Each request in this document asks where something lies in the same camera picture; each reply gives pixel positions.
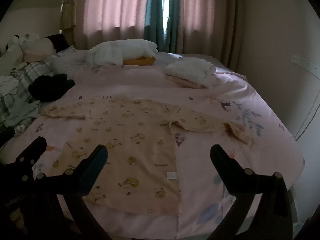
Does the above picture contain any panda plush toy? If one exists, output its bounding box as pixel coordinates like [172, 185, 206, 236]
[5, 34, 23, 53]

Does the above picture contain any light green cloth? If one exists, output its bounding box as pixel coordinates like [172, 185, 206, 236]
[4, 97, 42, 128]

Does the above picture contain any white crumpled pillow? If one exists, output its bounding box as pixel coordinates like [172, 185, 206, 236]
[50, 50, 97, 78]

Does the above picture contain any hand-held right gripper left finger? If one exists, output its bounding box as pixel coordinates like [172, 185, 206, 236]
[35, 144, 108, 240]

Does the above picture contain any pink printed bed blanket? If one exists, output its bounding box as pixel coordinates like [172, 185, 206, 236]
[0, 52, 306, 239]

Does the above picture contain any white cabinet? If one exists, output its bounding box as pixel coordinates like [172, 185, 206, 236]
[0, 0, 75, 39]

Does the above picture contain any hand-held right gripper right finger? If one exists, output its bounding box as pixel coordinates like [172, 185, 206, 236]
[210, 144, 298, 240]

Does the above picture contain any pink folded cloth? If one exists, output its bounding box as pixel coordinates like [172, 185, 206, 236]
[165, 75, 208, 89]

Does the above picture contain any white plush toy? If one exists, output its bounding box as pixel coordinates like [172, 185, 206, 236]
[21, 37, 55, 56]

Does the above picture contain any black cloth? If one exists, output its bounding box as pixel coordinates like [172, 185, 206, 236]
[28, 74, 76, 103]

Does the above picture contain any orange cushion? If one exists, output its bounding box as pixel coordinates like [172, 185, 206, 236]
[122, 56, 156, 66]

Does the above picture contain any black pillow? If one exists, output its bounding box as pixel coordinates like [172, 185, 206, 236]
[45, 34, 70, 52]

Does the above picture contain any cream fringed cloth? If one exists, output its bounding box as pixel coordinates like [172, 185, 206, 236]
[61, 0, 77, 29]

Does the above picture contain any white wall socket strip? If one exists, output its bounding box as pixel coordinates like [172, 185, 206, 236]
[291, 54, 320, 79]

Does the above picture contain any beige cartoon print baby garment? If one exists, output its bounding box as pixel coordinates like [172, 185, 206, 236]
[40, 96, 254, 215]

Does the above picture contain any white folded towel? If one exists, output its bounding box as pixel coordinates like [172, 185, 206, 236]
[164, 57, 217, 88]

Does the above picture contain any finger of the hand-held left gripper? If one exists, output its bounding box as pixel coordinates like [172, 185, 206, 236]
[15, 137, 47, 180]

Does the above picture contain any teal curtain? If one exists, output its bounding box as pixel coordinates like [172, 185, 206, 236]
[144, 0, 180, 53]

